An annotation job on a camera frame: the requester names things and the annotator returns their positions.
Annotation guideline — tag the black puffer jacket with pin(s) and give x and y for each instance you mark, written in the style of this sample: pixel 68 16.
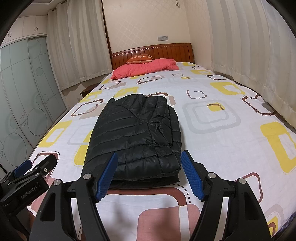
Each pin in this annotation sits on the black puffer jacket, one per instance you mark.
pixel 134 139

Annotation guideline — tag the frosted glass sliding wardrobe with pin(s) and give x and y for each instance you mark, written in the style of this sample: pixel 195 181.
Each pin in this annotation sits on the frosted glass sliding wardrobe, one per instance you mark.
pixel 25 97

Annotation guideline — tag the white curtain beside wardrobe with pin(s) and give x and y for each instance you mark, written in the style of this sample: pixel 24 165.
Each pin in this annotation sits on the white curtain beside wardrobe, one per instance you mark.
pixel 78 41

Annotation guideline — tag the wall switch panel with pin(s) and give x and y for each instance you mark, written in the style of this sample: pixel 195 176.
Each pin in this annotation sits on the wall switch panel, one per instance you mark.
pixel 163 38

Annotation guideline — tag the bed with patterned sheet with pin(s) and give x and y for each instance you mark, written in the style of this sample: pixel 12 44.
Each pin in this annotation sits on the bed with patterned sheet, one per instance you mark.
pixel 219 143

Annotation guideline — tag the white curtain along bed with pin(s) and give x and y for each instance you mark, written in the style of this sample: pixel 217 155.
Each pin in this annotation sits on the white curtain along bed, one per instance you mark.
pixel 249 46

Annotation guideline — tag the wooden headboard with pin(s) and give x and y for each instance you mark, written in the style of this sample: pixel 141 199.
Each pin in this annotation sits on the wooden headboard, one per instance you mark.
pixel 175 51

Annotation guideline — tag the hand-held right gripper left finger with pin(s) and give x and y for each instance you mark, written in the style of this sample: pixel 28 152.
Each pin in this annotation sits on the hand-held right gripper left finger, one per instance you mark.
pixel 106 178

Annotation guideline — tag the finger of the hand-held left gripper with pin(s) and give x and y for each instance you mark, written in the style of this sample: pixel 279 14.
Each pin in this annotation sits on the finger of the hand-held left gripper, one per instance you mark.
pixel 47 164
pixel 22 168

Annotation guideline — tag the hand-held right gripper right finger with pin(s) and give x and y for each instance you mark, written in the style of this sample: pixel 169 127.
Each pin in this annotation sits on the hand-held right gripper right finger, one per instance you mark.
pixel 192 176

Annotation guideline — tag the white upper cabinets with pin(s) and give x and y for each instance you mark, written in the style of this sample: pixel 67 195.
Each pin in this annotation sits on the white upper cabinets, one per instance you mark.
pixel 25 29

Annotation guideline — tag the orange cushion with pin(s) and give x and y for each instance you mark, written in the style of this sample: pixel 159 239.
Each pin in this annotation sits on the orange cushion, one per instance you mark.
pixel 138 59

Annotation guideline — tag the pink quilt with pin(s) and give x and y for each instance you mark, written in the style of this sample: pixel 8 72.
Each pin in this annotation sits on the pink quilt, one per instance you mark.
pixel 143 69

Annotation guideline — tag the wooden nightstand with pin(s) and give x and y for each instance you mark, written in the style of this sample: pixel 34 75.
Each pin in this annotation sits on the wooden nightstand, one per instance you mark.
pixel 86 91

